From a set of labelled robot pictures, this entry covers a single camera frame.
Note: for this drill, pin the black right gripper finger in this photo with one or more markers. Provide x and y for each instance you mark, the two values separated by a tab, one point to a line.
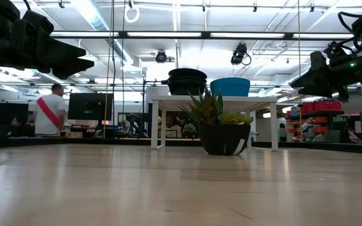
317	92
308	81

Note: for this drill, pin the red storage bins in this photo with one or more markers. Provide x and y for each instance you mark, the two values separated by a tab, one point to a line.
324	106

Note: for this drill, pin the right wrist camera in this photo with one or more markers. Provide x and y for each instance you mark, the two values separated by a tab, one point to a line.
335	55

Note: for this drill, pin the black aluminium table frame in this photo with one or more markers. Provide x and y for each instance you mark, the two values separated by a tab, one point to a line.
325	146

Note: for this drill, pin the black background monitor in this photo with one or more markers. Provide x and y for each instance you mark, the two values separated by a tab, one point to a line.
90	106

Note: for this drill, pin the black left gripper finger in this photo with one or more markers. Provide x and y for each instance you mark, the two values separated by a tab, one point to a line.
55	50
71	67

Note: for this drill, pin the black overhead light bar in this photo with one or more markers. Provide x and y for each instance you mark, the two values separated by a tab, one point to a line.
205	34

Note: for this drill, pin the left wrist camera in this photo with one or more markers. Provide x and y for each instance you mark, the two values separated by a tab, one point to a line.
38	21

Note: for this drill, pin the dark storage rack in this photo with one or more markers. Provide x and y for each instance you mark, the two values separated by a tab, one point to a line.
322	112

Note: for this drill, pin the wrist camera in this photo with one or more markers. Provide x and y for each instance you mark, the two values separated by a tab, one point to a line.
38	21
335	55

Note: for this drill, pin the black bowls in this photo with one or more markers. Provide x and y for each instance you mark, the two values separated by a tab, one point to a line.
185	90

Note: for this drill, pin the white perforated metal shelf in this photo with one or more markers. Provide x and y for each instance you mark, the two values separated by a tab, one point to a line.
165	100

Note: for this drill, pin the potted succulent plant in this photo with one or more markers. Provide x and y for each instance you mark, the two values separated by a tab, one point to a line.
223	139

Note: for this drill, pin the person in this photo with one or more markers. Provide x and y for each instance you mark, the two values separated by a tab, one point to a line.
282	132
19	125
50	110

